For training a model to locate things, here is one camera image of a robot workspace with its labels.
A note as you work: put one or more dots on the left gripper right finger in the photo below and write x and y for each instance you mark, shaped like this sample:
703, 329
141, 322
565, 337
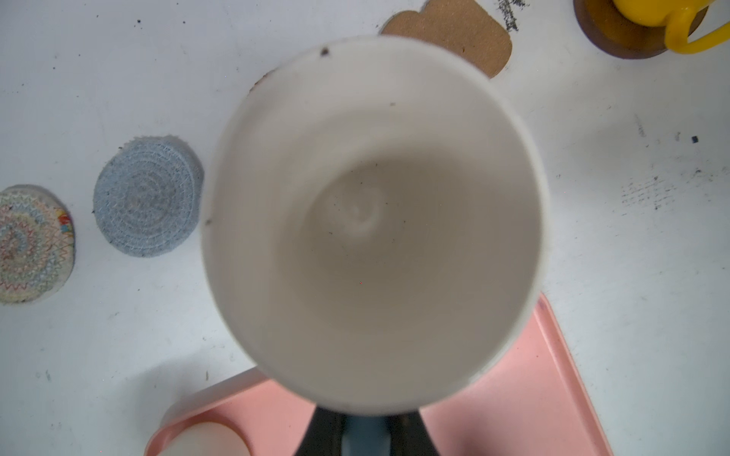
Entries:
409, 435

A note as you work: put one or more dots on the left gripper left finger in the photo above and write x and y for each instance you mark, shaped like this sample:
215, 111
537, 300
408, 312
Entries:
323, 436

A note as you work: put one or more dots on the white mug light-blue handle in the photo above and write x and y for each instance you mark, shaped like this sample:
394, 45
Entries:
375, 229

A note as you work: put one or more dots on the grey woven round coaster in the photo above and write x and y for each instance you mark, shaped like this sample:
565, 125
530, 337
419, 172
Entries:
146, 200

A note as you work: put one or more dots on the multicolour woven round coaster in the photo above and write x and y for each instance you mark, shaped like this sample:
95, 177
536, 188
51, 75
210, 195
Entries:
37, 244

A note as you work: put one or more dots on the brown flower-shaped coaster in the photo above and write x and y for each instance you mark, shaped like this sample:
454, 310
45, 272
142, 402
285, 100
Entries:
459, 26

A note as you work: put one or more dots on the dark brown round coaster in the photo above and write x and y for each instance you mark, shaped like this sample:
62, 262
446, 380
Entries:
610, 31

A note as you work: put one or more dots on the yellow mug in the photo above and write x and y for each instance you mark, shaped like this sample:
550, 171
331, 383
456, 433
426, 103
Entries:
676, 17

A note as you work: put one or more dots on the pink tray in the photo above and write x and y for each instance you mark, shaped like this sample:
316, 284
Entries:
532, 402

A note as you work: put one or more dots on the white mug purple handle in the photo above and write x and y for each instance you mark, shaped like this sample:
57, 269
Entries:
207, 439

